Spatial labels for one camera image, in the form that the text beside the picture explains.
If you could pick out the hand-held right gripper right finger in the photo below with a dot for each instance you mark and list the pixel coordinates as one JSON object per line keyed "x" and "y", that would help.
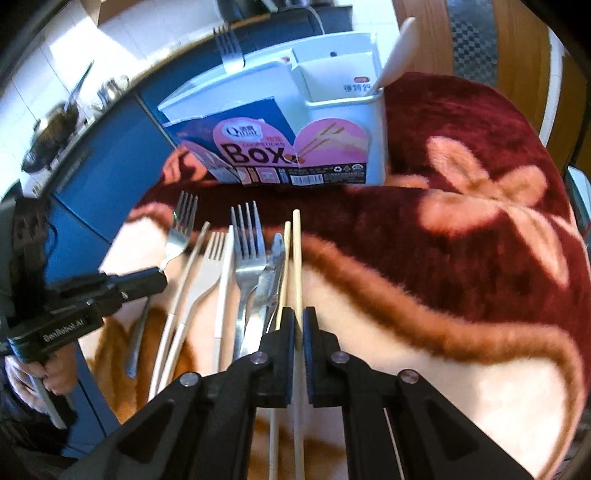
{"x": 308, "y": 369}

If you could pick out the person's left hand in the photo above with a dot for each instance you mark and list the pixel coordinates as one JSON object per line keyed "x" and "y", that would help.
{"x": 62, "y": 374}

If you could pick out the steel kettle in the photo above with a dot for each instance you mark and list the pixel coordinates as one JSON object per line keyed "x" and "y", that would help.
{"x": 113, "y": 92}

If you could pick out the large steel fork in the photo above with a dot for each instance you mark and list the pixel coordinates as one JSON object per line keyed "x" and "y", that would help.
{"x": 247, "y": 272}

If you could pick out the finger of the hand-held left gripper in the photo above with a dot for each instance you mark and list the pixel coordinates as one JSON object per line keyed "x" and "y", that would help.
{"x": 138, "y": 282}

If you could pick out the wooden chopstick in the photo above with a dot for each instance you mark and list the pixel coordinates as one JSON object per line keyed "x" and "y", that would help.
{"x": 284, "y": 277}

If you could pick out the light blue utensil holder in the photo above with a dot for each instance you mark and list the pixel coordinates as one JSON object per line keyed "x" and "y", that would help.
{"x": 332, "y": 92}

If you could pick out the pink and blue chopsticks box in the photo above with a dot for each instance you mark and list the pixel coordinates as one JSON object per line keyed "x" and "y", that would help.
{"x": 258, "y": 147}

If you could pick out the person's left forearm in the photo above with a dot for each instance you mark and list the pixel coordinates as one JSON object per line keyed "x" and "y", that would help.
{"x": 23, "y": 429}

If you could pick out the cream plastic spoon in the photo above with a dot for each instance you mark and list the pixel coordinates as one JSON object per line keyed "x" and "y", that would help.
{"x": 399, "y": 50}

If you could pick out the steel wok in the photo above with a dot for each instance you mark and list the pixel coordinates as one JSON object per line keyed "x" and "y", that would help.
{"x": 51, "y": 129}

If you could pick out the small steel fork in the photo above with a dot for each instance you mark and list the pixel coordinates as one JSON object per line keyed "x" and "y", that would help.
{"x": 178, "y": 240}

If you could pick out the red floral blanket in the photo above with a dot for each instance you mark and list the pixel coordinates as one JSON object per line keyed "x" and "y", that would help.
{"x": 461, "y": 277}

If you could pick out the steel knife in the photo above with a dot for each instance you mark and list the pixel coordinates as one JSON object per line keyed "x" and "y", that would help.
{"x": 270, "y": 286}

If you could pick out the cream plastic knife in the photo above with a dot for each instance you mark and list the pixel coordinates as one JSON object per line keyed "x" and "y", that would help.
{"x": 225, "y": 286}

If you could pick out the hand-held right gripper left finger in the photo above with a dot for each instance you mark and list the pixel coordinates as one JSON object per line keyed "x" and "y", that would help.
{"x": 290, "y": 369}

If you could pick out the wooden door with glass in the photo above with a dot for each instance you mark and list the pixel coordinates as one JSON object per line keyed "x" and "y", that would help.
{"x": 429, "y": 41}

